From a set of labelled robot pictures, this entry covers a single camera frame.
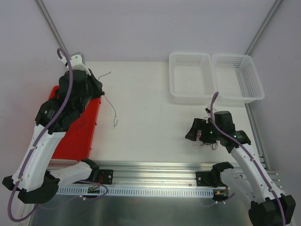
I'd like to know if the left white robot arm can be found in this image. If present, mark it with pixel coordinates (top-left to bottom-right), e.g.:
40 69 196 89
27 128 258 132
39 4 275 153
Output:
2 69 104 204

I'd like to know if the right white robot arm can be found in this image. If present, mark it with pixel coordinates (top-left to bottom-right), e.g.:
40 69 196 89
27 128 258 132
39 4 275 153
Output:
185 111 296 226

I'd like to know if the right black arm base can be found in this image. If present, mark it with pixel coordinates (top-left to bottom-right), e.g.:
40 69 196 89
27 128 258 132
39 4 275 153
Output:
196 171 216 187

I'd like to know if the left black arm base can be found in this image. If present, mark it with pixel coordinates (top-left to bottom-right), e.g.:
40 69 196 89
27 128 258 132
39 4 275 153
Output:
95 169 114 185

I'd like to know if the red plastic tray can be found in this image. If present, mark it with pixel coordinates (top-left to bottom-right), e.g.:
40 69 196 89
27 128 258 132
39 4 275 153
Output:
52 98 101 161

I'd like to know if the right white plastic basket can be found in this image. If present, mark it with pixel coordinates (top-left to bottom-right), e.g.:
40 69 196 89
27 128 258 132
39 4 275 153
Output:
211 54 265 105

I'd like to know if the white plastic basket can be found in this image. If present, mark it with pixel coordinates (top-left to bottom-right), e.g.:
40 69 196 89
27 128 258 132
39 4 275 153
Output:
168 52 216 103
211 54 265 105

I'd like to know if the left white plastic basket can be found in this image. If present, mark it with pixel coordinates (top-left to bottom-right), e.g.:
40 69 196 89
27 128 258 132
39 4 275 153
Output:
168 52 216 103

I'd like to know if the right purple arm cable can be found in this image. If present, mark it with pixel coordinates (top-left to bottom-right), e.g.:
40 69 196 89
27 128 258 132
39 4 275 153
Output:
210 91 289 226

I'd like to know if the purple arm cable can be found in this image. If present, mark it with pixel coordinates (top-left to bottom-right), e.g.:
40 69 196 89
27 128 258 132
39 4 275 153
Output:
8 48 109 222
210 91 289 226

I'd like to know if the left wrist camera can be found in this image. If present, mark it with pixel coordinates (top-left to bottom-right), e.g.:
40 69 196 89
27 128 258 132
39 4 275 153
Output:
70 52 91 75

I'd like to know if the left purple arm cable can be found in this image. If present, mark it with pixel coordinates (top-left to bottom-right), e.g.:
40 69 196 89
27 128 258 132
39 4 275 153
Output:
8 48 109 222

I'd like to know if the left aluminium frame post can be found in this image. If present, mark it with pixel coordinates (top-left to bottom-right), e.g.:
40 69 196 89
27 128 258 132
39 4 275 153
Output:
34 0 70 55

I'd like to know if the aluminium frame post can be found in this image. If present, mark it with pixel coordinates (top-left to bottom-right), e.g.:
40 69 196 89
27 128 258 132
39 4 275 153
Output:
34 0 70 55
245 0 285 56

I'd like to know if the aluminium table rail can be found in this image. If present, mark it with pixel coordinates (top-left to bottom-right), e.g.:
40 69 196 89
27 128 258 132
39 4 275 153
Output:
49 160 280 189

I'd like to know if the white slotted cable duct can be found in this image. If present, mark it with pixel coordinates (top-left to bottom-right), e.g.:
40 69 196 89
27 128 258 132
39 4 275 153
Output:
57 186 214 198

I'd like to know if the right aluminium frame post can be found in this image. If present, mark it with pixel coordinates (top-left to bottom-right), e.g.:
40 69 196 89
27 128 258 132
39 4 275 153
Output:
245 0 285 56

